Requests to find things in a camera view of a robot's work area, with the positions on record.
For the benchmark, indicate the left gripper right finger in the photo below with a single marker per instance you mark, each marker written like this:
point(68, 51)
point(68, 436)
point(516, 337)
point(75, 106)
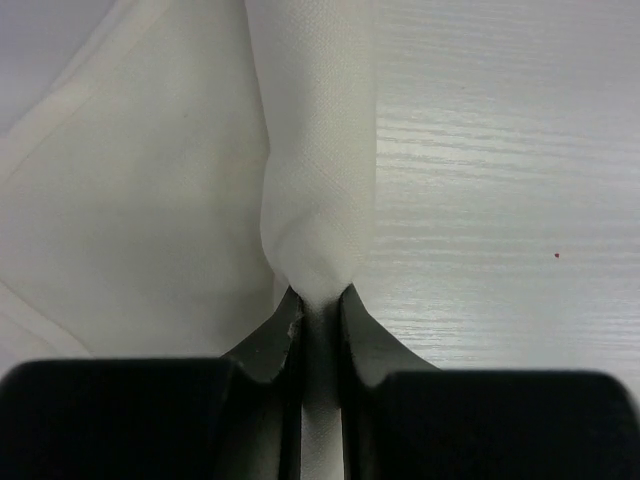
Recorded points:
point(404, 418)

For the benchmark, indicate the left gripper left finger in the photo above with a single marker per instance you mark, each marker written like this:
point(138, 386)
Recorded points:
point(237, 416)

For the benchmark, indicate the white cloth napkin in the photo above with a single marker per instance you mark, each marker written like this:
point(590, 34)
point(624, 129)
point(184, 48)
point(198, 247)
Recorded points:
point(170, 168)

